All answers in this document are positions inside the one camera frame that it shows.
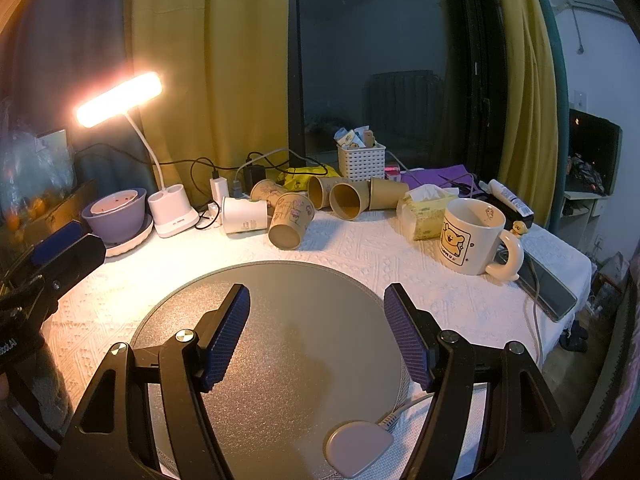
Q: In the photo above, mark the yellow curtain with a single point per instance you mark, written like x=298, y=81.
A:
x=223, y=65
x=531, y=139

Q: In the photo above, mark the white charger plug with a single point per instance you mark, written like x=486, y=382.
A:
x=219, y=188

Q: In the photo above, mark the yellow packet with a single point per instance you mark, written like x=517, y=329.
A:
x=297, y=179

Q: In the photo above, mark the yellow tissue pack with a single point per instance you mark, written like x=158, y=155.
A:
x=420, y=211

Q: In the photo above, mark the plastic bag with oranges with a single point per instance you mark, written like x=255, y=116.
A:
x=37, y=174

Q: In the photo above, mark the black smartphone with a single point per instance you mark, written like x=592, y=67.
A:
x=554, y=298

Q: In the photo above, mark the brown paper cup middle lying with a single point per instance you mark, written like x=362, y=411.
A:
x=349, y=199

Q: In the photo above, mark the grey puck with cable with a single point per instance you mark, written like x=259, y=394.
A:
x=354, y=446

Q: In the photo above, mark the brown paper cup behind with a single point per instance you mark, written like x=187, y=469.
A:
x=269, y=191

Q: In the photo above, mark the white plate under bowl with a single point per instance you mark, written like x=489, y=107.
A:
x=113, y=251

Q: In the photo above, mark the white mug with bear print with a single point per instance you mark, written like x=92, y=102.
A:
x=474, y=240

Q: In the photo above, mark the white lattice basket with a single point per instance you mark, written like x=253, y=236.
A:
x=360, y=164

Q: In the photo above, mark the yellow curtain left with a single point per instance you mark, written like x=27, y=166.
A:
x=223, y=65

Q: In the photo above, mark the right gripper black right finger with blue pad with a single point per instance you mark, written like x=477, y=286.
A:
x=524, y=435

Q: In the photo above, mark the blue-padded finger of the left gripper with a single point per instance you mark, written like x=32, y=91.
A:
x=70, y=252

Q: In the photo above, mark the small yellow duck toy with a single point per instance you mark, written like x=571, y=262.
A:
x=519, y=228

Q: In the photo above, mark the white black tube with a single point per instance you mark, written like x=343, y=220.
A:
x=507, y=197

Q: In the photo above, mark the brown paper cup lying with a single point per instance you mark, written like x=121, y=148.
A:
x=385, y=194
x=349, y=199
x=319, y=189

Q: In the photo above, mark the purple folder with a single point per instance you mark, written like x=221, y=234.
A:
x=447, y=177

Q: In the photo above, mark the brown paper cup right lying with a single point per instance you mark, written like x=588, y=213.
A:
x=385, y=194

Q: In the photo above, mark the white paper cup lying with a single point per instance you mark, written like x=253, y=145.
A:
x=240, y=215

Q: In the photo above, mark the white desk lamp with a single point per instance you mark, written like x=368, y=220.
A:
x=171, y=211

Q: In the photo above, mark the yellow curtain right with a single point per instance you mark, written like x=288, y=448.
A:
x=531, y=139

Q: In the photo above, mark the brown paper cup left lying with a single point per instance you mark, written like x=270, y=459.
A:
x=319, y=189

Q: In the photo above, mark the purple bowl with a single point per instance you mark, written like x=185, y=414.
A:
x=117, y=217

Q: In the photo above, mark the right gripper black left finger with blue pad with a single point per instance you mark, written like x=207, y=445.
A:
x=111, y=434

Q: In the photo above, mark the round grey placemat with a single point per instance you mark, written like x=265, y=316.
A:
x=316, y=351

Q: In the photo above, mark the brown paper cup with drawing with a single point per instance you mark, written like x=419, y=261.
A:
x=292, y=215

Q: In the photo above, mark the dark monitor on shelf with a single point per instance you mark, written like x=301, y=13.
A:
x=593, y=153

